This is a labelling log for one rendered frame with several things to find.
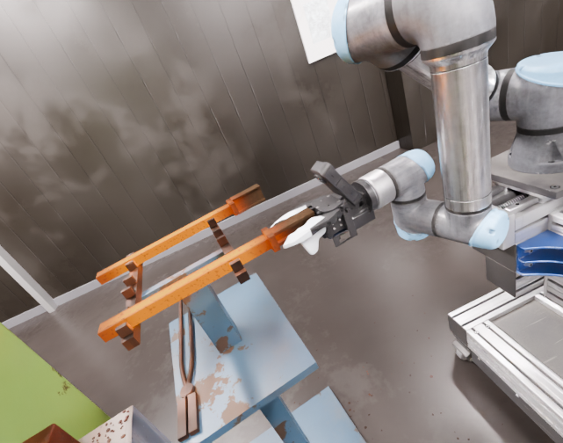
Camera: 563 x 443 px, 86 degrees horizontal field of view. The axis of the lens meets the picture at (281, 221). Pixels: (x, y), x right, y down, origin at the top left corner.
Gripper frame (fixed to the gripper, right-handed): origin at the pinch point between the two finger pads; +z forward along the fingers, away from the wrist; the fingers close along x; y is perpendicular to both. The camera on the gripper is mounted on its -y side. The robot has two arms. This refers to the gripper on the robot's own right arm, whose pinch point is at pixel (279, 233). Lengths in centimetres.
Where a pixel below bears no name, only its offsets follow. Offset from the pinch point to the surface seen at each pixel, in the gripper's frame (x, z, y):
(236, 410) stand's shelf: -7.0, 23.5, 26.4
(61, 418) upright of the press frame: 3, 52, 14
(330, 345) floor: 50, -10, 97
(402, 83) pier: 185, -193, 32
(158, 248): 22.4, 24.4, 0.0
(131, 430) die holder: -16.9, 31.9, 5.6
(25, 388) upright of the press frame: 4, 53, 5
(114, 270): 22.0, 35.1, -0.4
